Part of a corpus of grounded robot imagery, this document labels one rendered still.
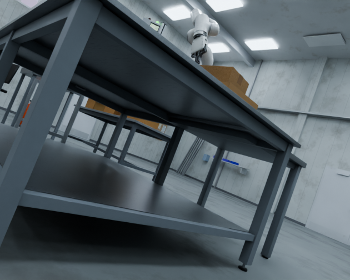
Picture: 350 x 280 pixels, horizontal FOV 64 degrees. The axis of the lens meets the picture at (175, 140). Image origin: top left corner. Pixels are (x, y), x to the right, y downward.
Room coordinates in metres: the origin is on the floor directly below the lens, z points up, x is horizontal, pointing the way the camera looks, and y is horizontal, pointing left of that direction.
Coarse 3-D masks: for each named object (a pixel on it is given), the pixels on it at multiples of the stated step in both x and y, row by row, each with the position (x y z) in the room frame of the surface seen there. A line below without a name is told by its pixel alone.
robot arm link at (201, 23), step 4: (196, 16) 1.68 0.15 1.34; (200, 16) 1.65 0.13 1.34; (204, 16) 1.65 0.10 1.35; (196, 20) 1.66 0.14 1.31; (200, 20) 1.64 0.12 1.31; (204, 20) 1.64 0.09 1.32; (208, 20) 1.67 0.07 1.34; (196, 24) 1.65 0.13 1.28; (200, 24) 1.63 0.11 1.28; (204, 24) 1.63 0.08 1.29; (208, 24) 1.64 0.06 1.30; (196, 28) 1.63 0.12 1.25; (200, 28) 1.62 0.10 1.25; (204, 28) 1.63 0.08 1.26; (208, 28) 1.64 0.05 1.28; (208, 32) 1.66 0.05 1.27
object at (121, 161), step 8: (88, 112) 4.85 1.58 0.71; (96, 112) 4.64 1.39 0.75; (104, 112) 4.32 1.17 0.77; (104, 120) 5.68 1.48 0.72; (112, 120) 4.18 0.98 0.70; (128, 120) 3.77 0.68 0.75; (136, 120) 3.66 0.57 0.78; (104, 128) 5.72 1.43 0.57; (128, 128) 5.05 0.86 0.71; (136, 128) 3.74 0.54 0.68; (144, 128) 3.83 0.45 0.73; (152, 128) 3.85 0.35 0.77; (72, 136) 5.36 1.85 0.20; (128, 136) 3.73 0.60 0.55; (152, 136) 4.49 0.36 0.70; (160, 136) 4.03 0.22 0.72; (168, 136) 4.07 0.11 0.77; (88, 144) 5.24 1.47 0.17; (96, 144) 5.71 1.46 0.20; (128, 144) 3.72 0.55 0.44; (104, 152) 4.74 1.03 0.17; (120, 160) 3.71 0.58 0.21; (160, 160) 4.18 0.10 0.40; (136, 168) 3.91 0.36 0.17
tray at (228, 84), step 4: (224, 84) 1.23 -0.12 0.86; (228, 84) 1.21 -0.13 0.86; (232, 84) 1.22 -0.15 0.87; (232, 88) 1.23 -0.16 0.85; (236, 88) 1.24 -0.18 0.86; (236, 92) 1.25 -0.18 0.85; (240, 92) 1.27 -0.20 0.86; (240, 96) 1.27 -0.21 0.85; (244, 96) 1.29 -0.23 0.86; (244, 100) 1.30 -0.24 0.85; (248, 100) 1.32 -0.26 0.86; (252, 104) 1.35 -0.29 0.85; (256, 104) 1.37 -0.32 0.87; (256, 108) 1.37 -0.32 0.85
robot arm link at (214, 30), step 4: (196, 12) 1.82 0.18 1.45; (200, 12) 1.82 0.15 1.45; (192, 16) 1.83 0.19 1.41; (192, 20) 1.79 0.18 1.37; (212, 20) 1.73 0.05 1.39; (212, 24) 1.65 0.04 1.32; (216, 24) 1.66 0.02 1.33; (212, 28) 1.64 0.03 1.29; (216, 28) 1.65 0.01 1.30; (212, 32) 1.66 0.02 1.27; (216, 32) 1.66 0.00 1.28; (212, 36) 1.69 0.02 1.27
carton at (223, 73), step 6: (204, 66) 1.80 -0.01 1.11; (210, 66) 1.77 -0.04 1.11; (216, 66) 1.74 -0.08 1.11; (222, 66) 1.70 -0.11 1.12; (210, 72) 1.75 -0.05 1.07; (216, 72) 1.72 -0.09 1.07; (222, 72) 1.69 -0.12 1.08; (228, 72) 1.66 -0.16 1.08; (234, 72) 1.68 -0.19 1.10; (222, 78) 1.68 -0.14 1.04; (228, 78) 1.65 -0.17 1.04; (234, 78) 1.69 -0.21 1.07; (240, 78) 1.74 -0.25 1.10; (234, 84) 1.71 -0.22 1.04; (240, 84) 1.75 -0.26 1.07; (246, 84) 1.81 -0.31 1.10; (240, 90) 1.77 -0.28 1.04; (246, 90) 1.82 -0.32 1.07
